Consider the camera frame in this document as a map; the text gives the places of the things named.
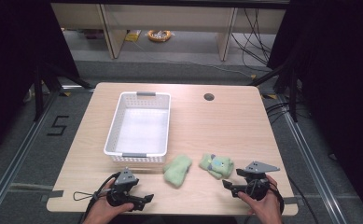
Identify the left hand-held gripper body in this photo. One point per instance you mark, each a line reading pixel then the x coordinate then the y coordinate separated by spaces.
pixel 121 189

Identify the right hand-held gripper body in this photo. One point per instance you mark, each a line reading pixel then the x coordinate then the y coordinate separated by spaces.
pixel 257 183

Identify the green fuzzy sock with face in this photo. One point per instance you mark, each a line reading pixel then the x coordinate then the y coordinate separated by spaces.
pixel 216 166

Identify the plain green fuzzy sock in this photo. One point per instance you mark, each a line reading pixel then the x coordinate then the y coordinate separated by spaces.
pixel 177 171

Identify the white plastic basket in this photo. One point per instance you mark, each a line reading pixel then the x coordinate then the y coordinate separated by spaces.
pixel 138 130

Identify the person's right hand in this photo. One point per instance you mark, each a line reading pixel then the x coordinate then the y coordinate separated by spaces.
pixel 264 210

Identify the person's left hand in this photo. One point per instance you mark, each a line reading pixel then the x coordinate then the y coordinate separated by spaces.
pixel 103 213

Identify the grey tape strip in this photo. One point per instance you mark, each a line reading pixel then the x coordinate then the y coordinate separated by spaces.
pixel 290 200
pixel 55 194

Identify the yellow black tape piece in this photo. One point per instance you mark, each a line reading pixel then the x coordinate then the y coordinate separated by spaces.
pixel 269 96
pixel 65 93

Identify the black metal stand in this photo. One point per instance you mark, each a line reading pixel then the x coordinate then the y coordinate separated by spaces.
pixel 292 93
pixel 38 93

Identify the dark curtain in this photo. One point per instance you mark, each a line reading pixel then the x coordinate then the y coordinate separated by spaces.
pixel 11 62
pixel 341 77

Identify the yellow packet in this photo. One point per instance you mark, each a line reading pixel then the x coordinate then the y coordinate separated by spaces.
pixel 133 36

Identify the beige wooden desk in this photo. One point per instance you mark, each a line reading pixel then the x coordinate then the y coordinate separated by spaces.
pixel 170 17

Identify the aluminium floor rail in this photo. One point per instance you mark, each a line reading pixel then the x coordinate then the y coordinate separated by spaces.
pixel 17 155
pixel 313 165

